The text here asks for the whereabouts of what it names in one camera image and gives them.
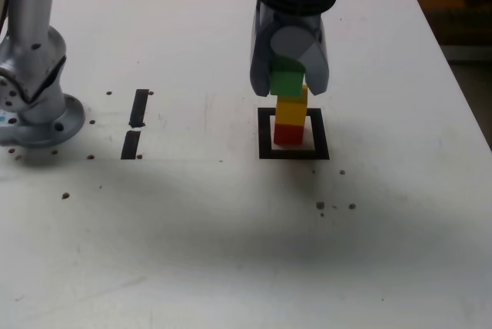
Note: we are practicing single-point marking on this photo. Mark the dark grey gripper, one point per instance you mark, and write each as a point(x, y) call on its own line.
point(296, 20)

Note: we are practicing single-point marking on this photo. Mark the green cube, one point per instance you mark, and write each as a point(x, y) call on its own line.
point(286, 81)

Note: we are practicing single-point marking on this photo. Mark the yellow cube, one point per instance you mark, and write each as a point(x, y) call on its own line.
point(290, 111)

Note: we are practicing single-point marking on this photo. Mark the red cube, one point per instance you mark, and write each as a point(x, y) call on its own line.
point(288, 135)

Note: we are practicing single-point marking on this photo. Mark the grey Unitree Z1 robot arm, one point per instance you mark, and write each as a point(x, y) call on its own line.
point(30, 17)

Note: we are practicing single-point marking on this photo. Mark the black tape square outline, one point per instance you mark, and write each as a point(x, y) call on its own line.
point(263, 140)

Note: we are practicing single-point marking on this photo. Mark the black tape strip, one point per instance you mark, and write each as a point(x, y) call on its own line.
point(138, 108)

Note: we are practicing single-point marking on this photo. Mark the brown wooden background furniture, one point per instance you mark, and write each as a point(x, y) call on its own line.
point(453, 6)

